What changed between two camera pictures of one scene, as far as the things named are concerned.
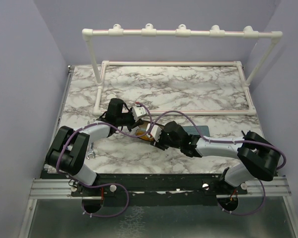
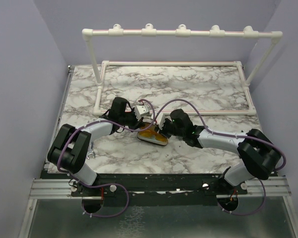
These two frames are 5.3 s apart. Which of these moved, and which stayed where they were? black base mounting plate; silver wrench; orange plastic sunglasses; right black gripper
Moved: right black gripper
Stayed: black base mounting plate; silver wrench; orange plastic sunglasses
